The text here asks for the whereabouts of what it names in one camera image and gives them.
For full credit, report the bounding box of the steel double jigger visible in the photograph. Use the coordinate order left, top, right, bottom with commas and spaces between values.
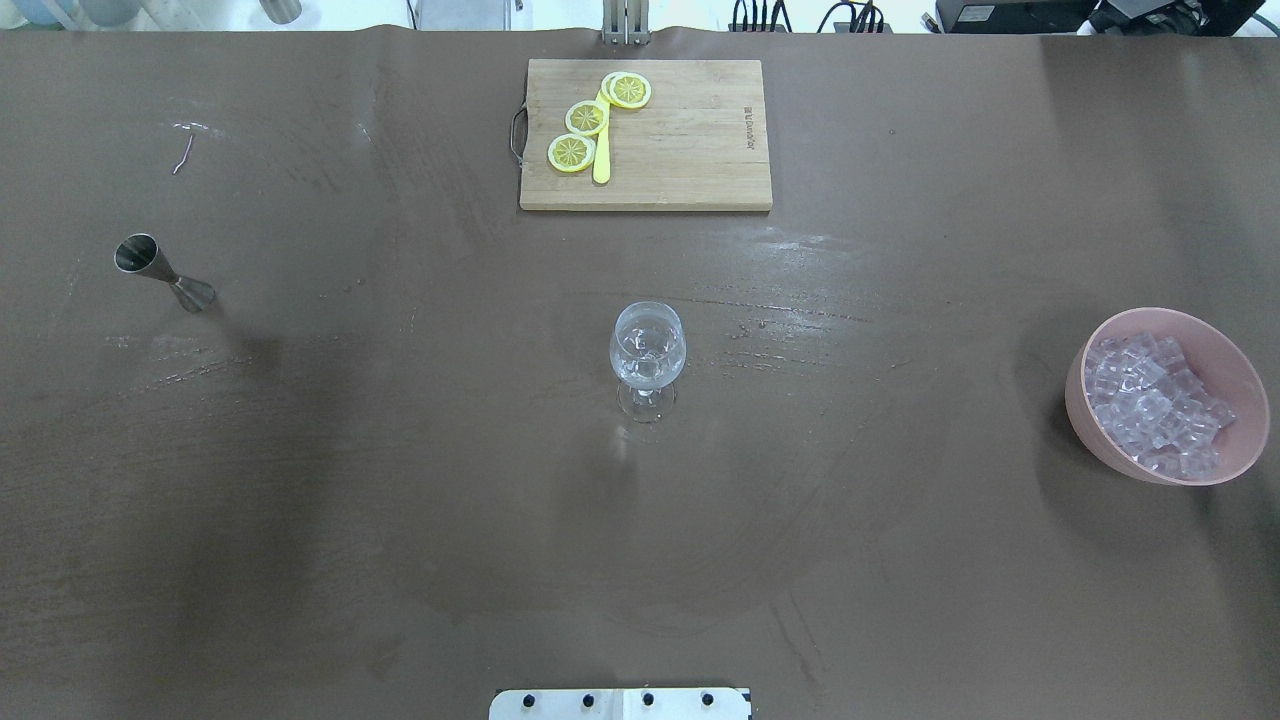
113, 233, 218, 313

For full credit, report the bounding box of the clear wine glass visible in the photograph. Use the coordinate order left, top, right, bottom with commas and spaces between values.
609, 301, 687, 424

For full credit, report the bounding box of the clear ice cubes pile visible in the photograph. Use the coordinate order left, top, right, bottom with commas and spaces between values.
1083, 332, 1236, 480

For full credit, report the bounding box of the wooden cutting board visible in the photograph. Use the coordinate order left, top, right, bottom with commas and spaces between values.
518, 59, 773, 211

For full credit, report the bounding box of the middle lemon slice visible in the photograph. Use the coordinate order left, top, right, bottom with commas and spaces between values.
564, 100, 611, 138

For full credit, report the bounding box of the top lemon slice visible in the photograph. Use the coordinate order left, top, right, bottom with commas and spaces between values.
600, 70, 653, 110

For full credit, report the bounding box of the brown table mat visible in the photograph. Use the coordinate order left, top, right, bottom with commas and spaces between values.
1, 26, 1277, 719

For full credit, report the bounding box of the pink bowl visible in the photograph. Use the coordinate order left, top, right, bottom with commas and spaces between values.
1064, 307, 1271, 487

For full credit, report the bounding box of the lemon slice near handle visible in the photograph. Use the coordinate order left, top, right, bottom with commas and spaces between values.
547, 133, 596, 174

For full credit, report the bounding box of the aluminium frame post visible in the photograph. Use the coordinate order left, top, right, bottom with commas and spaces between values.
602, 0, 652, 46

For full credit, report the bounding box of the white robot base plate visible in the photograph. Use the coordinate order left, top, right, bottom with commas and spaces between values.
488, 687, 754, 719

